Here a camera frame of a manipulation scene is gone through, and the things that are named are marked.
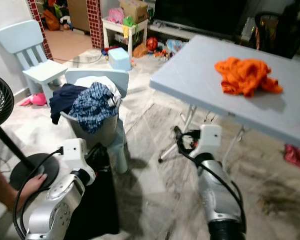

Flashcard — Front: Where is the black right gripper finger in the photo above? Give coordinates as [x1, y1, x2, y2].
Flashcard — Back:
[173, 125, 188, 151]

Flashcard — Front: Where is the black garment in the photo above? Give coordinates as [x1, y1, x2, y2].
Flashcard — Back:
[65, 142, 121, 240]

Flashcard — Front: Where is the orange t-shirt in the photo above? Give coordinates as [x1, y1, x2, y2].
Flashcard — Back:
[214, 56, 284, 98]

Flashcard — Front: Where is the blue checked shirt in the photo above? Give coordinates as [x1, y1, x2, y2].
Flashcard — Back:
[69, 81, 119, 135]

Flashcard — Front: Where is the navy blue garment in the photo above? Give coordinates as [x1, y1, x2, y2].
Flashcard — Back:
[50, 84, 88, 126]

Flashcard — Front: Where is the white garment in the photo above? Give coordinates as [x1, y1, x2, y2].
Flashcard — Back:
[77, 76, 123, 108]

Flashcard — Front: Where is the pink plush toy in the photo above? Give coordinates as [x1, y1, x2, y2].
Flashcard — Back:
[19, 92, 46, 107]

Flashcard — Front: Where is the blue printed toy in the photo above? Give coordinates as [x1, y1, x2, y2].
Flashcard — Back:
[166, 39, 188, 55]

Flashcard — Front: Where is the person in black clothes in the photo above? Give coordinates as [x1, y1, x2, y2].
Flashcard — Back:
[0, 159, 49, 212]

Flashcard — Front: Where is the orange plastic bag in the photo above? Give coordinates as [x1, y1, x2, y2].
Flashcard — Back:
[132, 42, 148, 58]

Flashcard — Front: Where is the red ball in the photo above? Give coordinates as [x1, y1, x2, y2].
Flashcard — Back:
[146, 36, 159, 52]

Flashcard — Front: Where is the light blue plastic box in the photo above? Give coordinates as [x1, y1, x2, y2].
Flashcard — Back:
[108, 47, 133, 71]

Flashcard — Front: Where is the white television bench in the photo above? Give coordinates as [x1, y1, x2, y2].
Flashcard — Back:
[149, 22, 245, 43]

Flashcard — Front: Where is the red cloth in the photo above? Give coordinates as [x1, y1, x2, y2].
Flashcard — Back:
[284, 144, 300, 171]

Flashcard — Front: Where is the black flat television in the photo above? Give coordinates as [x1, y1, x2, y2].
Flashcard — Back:
[152, 0, 248, 36]

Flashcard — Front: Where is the green bag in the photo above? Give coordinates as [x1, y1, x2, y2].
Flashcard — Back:
[122, 16, 136, 28]

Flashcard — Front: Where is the small white side table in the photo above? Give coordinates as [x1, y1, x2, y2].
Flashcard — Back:
[102, 17, 149, 56]

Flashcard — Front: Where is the brown cardboard box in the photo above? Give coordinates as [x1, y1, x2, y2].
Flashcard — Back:
[119, 0, 149, 25]

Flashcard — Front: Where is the pink bag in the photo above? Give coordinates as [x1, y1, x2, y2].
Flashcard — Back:
[107, 7, 125, 25]

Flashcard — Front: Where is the black office chair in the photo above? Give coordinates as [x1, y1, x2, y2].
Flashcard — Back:
[254, 0, 300, 60]

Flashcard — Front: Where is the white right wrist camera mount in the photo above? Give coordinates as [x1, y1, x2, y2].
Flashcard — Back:
[200, 123, 223, 156]

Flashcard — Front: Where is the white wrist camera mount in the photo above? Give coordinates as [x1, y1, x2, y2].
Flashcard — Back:
[59, 138, 88, 174]
[200, 123, 223, 156]

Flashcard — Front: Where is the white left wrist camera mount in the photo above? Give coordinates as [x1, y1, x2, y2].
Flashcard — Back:
[59, 138, 88, 174]

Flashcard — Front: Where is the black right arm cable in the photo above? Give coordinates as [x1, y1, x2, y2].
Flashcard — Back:
[177, 135, 246, 231]

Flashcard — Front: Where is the black left camera cable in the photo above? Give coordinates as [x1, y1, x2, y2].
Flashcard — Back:
[12, 147, 63, 238]

